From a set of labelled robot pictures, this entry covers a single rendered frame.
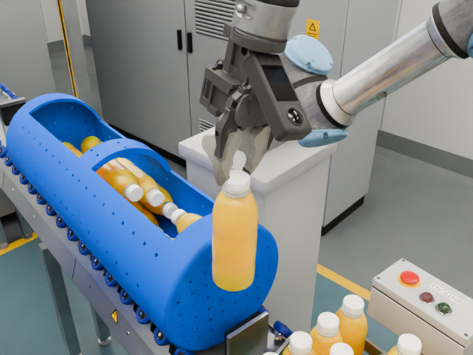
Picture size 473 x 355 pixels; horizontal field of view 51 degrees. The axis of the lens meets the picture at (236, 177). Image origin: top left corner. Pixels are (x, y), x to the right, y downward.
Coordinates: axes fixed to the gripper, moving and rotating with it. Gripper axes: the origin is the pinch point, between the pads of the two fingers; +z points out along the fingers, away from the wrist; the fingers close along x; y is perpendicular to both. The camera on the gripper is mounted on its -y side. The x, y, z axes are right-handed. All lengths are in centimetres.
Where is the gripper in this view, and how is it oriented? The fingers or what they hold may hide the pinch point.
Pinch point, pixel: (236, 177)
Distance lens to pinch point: 69.8
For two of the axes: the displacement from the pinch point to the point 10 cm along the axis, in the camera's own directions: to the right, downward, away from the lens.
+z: -2.1, 8.4, 5.0
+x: -7.8, 1.7, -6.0
